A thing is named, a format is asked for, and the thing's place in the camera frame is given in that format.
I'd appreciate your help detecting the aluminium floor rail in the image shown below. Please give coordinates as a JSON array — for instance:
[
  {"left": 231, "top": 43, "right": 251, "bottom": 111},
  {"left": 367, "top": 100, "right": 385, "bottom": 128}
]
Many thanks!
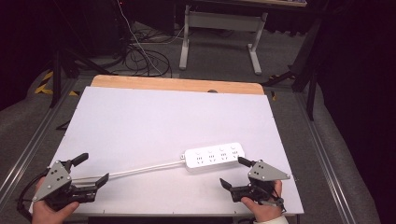
[
  {"left": 293, "top": 92, "right": 354, "bottom": 224},
  {"left": 0, "top": 77, "right": 78, "bottom": 200}
]

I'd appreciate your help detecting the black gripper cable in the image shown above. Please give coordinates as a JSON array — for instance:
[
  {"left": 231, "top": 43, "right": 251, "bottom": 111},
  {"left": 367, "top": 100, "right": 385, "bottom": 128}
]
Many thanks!
[{"left": 16, "top": 174, "right": 50, "bottom": 222}]

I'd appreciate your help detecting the white metal desk frame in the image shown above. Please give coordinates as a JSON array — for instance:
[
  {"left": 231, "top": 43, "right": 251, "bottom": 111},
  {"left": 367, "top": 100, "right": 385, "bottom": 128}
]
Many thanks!
[{"left": 178, "top": 4, "right": 269, "bottom": 77}]

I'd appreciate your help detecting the white power strip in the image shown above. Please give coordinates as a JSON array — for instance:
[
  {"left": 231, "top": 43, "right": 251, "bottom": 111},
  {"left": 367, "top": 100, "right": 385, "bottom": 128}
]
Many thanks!
[{"left": 182, "top": 142, "right": 247, "bottom": 170}]

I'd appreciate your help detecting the white board cover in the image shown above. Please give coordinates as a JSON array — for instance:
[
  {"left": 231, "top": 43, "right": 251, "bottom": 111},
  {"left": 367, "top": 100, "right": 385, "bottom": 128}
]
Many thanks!
[{"left": 29, "top": 86, "right": 305, "bottom": 217}]

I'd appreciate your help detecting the person's right hand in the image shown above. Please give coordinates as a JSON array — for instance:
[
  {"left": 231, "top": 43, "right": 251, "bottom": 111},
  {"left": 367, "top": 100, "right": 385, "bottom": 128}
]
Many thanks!
[{"left": 240, "top": 179, "right": 287, "bottom": 223}]

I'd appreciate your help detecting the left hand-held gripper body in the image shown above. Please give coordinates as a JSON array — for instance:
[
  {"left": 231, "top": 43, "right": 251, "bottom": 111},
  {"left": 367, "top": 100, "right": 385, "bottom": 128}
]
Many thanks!
[{"left": 32, "top": 160, "right": 98, "bottom": 212}]

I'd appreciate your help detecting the black metal stand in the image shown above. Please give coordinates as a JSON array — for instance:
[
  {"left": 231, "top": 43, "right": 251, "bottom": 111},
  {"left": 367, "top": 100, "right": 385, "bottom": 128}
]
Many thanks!
[{"left": 261, "top": 17, "right": 323, "bottom": 121}]

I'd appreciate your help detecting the black tripod stand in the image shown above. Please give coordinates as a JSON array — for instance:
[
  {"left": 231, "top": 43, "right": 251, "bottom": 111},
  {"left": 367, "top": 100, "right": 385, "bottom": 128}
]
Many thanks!
[{"left": 48, "top": 45, "right": 118, "bottom": 109}]

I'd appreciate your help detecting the white power strip cable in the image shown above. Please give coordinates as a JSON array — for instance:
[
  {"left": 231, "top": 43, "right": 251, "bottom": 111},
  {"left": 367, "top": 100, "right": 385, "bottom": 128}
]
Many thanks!
[{"left": 71, "top": 159, "right": 187, "bottom": 183}]

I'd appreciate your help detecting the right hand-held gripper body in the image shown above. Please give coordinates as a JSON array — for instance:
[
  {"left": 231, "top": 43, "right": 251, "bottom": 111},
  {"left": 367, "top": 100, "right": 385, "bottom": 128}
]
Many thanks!
[{"left": 231, "top": 160, "right": 291, "bottom": 203}]

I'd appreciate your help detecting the yellow black floor tape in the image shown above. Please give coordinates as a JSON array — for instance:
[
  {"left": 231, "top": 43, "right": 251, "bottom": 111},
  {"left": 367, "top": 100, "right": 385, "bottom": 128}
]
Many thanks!
[{"left": 34, "top": 70, "right": 80, "bottom": 97}]

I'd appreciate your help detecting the black floor cables bundle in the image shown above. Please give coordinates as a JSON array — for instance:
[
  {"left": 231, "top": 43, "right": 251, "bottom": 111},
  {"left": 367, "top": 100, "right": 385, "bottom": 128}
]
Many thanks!
[{"left": 122, "top": 29, "right": 173, "bottom": 78}]

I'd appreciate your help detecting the thin white floor cable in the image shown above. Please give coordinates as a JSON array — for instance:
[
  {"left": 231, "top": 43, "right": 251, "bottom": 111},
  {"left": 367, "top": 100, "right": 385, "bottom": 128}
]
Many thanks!
[{"left": 116, "top": 0, "right": 164, "bottom": 77}]

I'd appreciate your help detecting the person's left hand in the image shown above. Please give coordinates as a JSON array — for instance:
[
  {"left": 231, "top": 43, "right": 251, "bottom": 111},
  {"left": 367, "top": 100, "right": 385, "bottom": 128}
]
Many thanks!
[{"left": 32, "top": 176, "right": 81, "bottom": 224}]

